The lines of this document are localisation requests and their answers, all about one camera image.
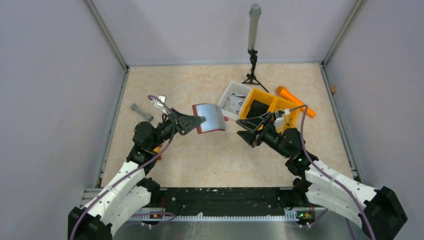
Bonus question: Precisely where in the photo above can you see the grey tube on tripod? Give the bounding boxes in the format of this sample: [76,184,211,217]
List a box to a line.
[248,3,262,51]

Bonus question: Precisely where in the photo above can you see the small tan wall object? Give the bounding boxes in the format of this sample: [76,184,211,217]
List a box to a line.
[329,84,337,94]

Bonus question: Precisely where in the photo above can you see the small orange toy piece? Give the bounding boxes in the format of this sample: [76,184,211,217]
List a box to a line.
[153,144,163,161]

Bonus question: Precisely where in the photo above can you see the cards in white bin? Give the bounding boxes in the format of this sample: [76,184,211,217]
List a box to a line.
[223,93,246,115]

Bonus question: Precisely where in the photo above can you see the orange plastic carrot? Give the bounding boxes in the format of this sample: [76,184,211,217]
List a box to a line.
[275,85,317,118]

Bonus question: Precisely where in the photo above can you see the grey plastic connector piece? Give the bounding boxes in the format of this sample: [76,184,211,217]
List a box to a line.
[130,103,154,122]

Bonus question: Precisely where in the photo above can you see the yellow plastic bin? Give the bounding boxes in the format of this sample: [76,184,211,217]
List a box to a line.
[239,88,301,128]

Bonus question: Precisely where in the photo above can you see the red card holder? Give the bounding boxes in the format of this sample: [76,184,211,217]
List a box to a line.
[192,103,226,134]

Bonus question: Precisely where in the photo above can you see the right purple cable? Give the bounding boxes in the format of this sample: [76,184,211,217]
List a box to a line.
[288,104,377,240]

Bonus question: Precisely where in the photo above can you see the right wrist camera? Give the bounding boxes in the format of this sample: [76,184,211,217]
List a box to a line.
[274,108,291,133]

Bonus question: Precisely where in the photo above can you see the black block in bin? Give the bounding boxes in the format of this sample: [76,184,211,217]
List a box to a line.
[246,100,269,119]

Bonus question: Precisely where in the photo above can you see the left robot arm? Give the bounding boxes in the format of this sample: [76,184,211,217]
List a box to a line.
[67,108,206,240]

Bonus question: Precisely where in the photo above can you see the white plastic bin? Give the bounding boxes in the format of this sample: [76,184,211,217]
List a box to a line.
[218,81,253,120]

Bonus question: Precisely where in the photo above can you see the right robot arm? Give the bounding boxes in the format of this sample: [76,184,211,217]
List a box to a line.
[236,112,408,240]

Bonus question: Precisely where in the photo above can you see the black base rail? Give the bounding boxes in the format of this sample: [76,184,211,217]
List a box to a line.
[147,187,311,217]

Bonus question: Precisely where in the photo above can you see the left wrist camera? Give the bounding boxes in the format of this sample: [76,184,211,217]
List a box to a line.
[152,94,167,114]

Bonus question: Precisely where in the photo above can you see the black mini tripod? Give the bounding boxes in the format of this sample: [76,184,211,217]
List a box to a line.
[242,49,269,93]

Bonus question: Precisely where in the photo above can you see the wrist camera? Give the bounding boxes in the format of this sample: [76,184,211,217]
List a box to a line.
[274,108,291,133]
[152,94,167,114]

